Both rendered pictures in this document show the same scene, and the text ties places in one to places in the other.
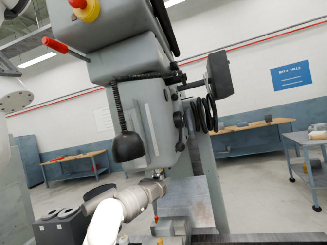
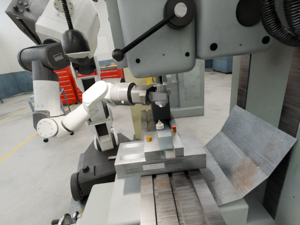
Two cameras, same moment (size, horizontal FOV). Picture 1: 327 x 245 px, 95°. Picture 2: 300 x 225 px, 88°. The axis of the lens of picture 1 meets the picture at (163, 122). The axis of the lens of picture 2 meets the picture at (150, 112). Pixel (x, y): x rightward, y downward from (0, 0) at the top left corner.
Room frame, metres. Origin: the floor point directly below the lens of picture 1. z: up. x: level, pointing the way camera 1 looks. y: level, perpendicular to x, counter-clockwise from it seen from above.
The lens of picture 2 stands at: (0.40, -0.44, 1.38)
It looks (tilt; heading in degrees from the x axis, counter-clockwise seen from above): 21 degrees down; 76
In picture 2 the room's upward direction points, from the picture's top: 8 degrees counter-clockwise
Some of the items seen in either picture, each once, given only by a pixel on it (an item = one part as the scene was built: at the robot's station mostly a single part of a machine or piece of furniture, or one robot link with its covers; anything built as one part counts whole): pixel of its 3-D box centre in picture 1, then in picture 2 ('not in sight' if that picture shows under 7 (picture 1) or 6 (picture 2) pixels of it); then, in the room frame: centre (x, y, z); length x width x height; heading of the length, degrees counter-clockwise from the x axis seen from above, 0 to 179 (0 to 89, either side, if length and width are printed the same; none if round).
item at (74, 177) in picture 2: not in sight; (77, 185); (0.03, 0.61, 0.50); 0.20 x 0.05 x 0.20; 90
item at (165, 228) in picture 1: (165, 231); (164, 139); (0.58, 0.08, 1.04); 0.06 x 0.05 x 0.06; 75
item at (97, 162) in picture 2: not in sight; (108, 149); (0.29, 0.85, 0.59); 0.64 x 0.52 x 0.33; 90
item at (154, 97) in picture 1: (147, 122); (154, 17); (0.58, 0.06, 1.47); 0.21 x 0.19 x 0.32; 76
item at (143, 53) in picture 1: (139, 72); not in sight; (0.62, 0.05, 1.68); 0.34 x 0.24 x 0.10; 166
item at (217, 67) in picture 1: (219, 78); not in sight; (0.78, -0.34, 1.62); 0.20 x 0.09 x 0.21; 166
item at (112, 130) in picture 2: not in sight; (106, 139); (0.29, 0.89, 0.68); 0.21 x 0.20 x 0.13; 90
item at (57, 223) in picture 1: (64, 231); (158, 101); (0.74, 0.59, 1.03); 0.22 x 0.12 x 0.20; 78
